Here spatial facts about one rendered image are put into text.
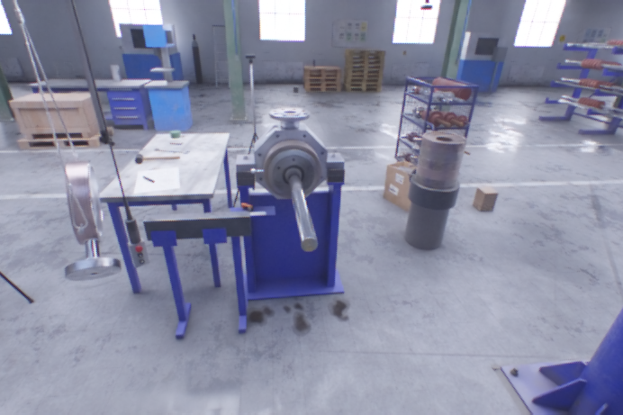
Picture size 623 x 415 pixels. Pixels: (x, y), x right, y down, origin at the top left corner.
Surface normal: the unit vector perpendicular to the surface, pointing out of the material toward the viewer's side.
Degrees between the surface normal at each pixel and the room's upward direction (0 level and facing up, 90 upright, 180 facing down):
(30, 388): 0
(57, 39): 90
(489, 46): 90
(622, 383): 90
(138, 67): 90
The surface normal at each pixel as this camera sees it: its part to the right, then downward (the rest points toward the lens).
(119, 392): 0.03, -0.88
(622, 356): -0.99, 0.05
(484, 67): 0.11, 0.47
